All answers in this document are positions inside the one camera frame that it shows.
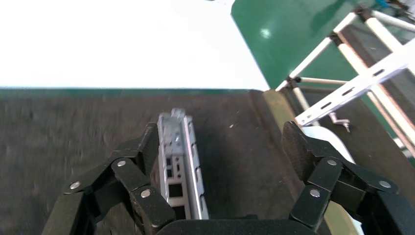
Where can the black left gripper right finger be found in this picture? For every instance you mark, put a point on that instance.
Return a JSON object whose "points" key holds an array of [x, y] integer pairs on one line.
{"points": [[337, 181]]}

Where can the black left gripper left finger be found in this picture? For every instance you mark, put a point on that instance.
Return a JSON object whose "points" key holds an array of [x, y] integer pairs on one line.
{"points": [[97, 181]]}

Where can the silver metal bracket part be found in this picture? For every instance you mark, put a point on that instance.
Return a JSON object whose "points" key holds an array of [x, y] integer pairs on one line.
{"points": [[181, 152]]}

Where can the black tray container gold rim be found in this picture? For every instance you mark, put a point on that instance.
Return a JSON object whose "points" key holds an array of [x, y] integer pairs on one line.
{"points": [[81, 123]]}

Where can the white metal shelf rack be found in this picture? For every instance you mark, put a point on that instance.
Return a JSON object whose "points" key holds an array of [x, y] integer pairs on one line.
{"points": [[356, 86]]}

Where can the pipe frame cart black shelves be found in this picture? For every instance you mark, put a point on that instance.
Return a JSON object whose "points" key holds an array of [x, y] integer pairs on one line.
{"points": [[379, 35]]}

